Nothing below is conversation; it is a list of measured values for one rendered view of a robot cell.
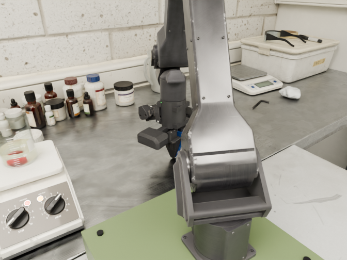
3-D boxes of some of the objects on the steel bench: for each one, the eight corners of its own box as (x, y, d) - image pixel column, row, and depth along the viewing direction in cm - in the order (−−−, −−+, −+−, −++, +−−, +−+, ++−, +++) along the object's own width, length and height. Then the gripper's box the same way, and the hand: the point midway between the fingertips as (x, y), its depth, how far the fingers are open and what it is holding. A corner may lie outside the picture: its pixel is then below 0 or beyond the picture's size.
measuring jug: (157, 100, 97) (156, 60, 90) (133, 92, 105) (130, 54, 97) (188, 87, 110) (189, 50, 103) (164, 80, 117) (164, 46, 110)
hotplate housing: (87, 229, 47) (79, 195, 43) (1, 265, 41) (-17, 230, 37) (60, 164, 63) (52, 135, 59) (-3, 184, 57) (-16, 153, 53)
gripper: (156, 114, 50) (158, 180, 57) (206, 88, 63) (203, 145, 71) (132, 107, 53) (138, 170, 61) (185, 84, 67) (184, 138, 74)
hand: (173, 145), depth 64 cm, fingers closed
